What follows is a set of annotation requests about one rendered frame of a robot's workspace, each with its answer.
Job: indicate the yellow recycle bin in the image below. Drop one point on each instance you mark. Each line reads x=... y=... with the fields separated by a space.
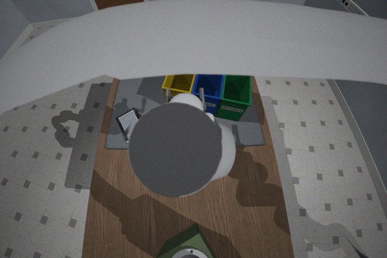
x=179 y=83

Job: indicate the green bin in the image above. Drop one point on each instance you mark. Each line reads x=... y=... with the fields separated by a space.
x=235 y=87

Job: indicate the blue general waste bin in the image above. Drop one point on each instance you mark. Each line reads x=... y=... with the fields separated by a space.
x=212 y=95

